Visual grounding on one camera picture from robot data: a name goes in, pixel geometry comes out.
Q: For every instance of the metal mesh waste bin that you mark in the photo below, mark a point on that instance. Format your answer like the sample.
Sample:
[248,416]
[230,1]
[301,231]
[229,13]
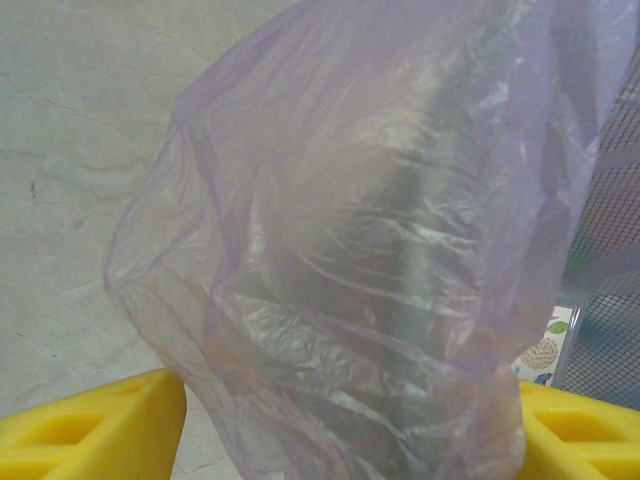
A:
[610,225]

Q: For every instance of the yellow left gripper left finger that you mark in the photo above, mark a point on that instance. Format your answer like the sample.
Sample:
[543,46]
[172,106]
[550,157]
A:
[110,430]

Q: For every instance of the white fruit print pack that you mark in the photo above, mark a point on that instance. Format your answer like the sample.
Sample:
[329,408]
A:
[542,352]

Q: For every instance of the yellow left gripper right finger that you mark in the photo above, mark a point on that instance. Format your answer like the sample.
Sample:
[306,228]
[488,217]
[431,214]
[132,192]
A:
[585,440]

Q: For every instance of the translucent purple bin liner bag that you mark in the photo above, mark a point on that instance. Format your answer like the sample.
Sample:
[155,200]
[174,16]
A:
[350,225]

